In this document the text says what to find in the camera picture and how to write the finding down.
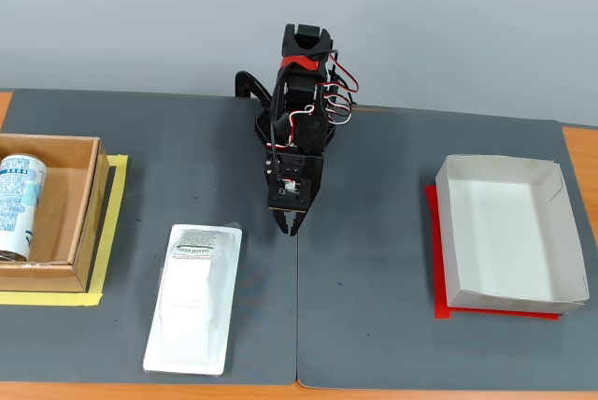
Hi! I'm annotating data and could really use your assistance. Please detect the dark gray table mat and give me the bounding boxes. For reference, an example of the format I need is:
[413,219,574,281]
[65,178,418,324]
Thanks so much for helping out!
[296,104,598,392]
[0,87,301,385]

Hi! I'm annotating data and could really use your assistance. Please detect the red tape band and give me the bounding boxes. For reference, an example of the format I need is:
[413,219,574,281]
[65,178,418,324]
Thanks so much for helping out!
[278,53,324,73]

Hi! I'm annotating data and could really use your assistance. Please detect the gray paper box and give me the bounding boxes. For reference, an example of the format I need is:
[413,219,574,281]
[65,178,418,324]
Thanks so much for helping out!
[434,153,591,315]

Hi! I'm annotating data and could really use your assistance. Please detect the black table clamp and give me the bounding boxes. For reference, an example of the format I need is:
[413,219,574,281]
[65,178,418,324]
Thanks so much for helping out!
[234,70,273,103]

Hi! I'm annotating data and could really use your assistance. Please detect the white sandwich package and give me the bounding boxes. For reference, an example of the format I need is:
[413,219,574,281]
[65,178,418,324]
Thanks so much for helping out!
[141,221,244,378]

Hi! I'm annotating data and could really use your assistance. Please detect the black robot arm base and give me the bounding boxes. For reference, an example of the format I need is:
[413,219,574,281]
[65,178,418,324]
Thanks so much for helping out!
[253,107,338,151]

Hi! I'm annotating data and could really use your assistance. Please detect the red paper sheet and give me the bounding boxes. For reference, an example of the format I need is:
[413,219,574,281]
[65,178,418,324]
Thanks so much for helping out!
[423,183,561,322]

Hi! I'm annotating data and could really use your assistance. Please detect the white blue printed can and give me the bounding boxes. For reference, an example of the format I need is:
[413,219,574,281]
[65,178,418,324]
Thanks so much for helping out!
[0,152,49,264]

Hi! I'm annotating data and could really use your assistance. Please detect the brown cardboard box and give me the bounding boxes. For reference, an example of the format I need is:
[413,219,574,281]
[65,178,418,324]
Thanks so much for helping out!
[0,133,111,294]

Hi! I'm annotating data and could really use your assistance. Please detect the red white servo wires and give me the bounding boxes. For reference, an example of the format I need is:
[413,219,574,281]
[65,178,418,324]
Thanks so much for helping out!
[325,51,362,126]
[269,105,326,150]

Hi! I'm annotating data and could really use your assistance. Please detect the black wrist camera board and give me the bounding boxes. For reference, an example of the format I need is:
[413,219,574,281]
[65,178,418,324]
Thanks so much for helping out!
[267,177,313,213]

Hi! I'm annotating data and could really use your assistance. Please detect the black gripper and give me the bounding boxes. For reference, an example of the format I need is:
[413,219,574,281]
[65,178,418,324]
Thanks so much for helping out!
[264,150,325,237]

